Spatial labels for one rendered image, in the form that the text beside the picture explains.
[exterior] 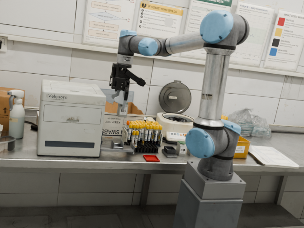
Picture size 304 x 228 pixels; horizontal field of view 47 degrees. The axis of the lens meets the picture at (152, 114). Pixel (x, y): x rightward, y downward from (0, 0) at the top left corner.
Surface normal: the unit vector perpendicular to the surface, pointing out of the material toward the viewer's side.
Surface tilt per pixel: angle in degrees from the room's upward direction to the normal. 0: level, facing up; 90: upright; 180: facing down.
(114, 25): 93
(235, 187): 90
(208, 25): 82
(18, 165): 90
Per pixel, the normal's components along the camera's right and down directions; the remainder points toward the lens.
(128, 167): 0.29, 0.27
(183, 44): -0.59, 0.42
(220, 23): -0.67, -0.06
